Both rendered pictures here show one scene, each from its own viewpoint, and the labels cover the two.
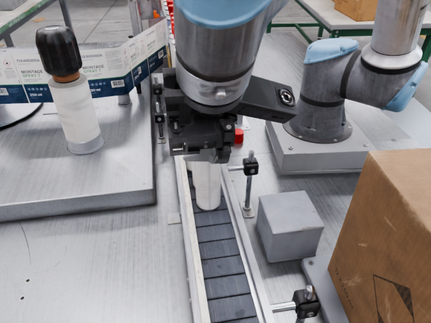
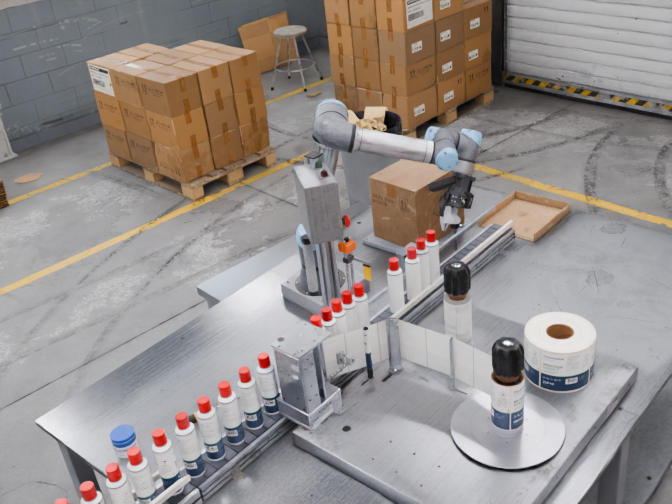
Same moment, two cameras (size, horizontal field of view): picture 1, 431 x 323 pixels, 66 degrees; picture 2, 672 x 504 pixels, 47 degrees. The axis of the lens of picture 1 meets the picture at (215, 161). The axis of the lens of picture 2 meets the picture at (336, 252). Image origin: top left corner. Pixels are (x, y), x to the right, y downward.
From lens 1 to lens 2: 296 cm
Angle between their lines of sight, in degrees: 95
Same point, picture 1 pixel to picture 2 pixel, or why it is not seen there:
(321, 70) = not seen: hidden behind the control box
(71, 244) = (506, 313)
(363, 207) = (421, 205)
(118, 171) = not seen: hidden behind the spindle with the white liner
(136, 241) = (475, 300)
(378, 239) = (429, 202)
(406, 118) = (240, 279)
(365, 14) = not seen: outside the picture
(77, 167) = (477, 330)
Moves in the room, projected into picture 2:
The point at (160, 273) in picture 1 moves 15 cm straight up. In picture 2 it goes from (477, 285) to (476, 250)
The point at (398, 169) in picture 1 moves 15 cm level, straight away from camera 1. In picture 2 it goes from (417, 186) to (378, 190)
